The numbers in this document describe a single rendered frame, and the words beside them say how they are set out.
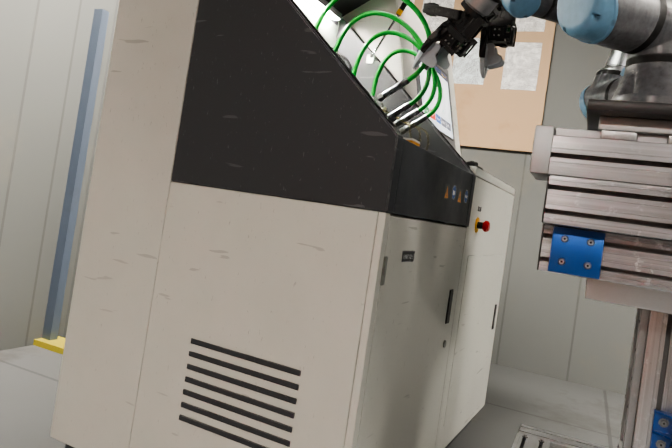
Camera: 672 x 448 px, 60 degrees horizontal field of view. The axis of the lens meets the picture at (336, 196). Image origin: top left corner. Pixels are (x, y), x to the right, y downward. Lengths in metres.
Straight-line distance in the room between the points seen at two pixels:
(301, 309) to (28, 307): 1.79
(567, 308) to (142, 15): 2.87
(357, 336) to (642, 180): 0.61
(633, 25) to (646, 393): 0.74
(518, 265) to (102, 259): 2.65
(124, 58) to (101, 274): 0.57
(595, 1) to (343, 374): 0.84
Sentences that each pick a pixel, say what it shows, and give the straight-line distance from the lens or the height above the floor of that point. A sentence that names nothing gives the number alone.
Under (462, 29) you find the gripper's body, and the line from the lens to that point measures 1.55.
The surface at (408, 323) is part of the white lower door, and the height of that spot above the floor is 0.54.
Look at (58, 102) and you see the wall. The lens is 2.82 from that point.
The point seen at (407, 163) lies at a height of 0.90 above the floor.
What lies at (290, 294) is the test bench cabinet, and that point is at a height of 0.58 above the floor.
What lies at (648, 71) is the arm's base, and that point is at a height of 1.10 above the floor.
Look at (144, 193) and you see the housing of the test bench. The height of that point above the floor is 0.75.
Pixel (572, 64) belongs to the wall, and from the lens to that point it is 3.86.
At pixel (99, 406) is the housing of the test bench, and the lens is 1.69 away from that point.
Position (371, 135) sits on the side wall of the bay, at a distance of 1.22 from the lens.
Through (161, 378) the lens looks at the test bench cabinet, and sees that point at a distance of 1.53.
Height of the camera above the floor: 0.78
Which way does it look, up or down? 1 degrees up
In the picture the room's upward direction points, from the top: 8 degrees clockwise
